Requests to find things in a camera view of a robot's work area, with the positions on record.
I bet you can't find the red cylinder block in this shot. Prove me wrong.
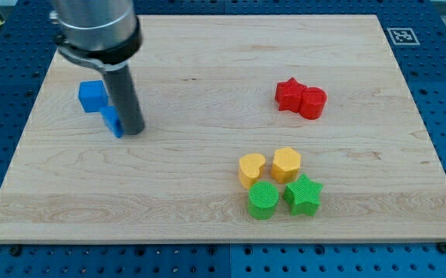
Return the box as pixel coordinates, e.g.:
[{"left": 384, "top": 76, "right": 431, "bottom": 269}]
[{"left": 299, "top": 87, "right": 327, "bottom": 120}]

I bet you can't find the green star block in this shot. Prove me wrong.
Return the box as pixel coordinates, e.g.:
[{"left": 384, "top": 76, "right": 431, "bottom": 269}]
[{"left": 283, "top": 174, "right": 323, "bottom": 217}]

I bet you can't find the blue cube block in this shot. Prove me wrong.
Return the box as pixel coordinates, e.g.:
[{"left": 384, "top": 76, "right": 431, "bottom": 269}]
[{"left": 78, "top": 80, "right": 108, "bottom": 113}]

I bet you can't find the yellow pentagon block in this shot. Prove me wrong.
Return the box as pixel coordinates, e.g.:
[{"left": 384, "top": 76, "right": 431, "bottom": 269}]
[{"left": 271, "top": 147, "right": 302, "bottom": 184}]

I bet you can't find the yellow heart block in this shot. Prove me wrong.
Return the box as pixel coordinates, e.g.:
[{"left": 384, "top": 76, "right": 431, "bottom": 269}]
[{"left": 238, "top": 153, "right": 265, "bottom": 189}]

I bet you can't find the green cylinder block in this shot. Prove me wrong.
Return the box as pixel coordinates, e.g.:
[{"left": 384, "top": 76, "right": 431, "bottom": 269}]
[{"left": 248, "top": 181, "right": 279, "bottom": 220}]

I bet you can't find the red star block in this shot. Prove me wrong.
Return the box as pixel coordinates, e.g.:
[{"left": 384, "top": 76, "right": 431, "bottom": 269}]
[{"left": 275, "top": 77, "right": 308, "bottom": 113}]

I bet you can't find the blue block behind rod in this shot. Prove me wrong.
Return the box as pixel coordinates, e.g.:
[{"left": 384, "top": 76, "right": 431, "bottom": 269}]
[{"left": 100, "top": 106, "right": 123, "bottom": 138}]

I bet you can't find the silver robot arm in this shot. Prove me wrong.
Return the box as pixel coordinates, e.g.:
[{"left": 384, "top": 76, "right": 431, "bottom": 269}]
[{"left": 49, "top": 0, "right": 143, "bottom": 68}]

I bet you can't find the wooden board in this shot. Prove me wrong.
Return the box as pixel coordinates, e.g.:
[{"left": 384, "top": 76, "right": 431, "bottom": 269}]
[{"left": 0, "top": 15, "right": 446, "bottom": 244}]

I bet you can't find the white fiducial marker tag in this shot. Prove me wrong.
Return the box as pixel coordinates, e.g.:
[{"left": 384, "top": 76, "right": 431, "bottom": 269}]
[{"left": 387, "top": 27, "right": 420, "bottom": 46}]

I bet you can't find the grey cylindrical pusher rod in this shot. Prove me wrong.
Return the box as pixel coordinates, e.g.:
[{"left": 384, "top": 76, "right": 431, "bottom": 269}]
[{"left": 103, "top": 63, "right": 144, "bottom": 135}]

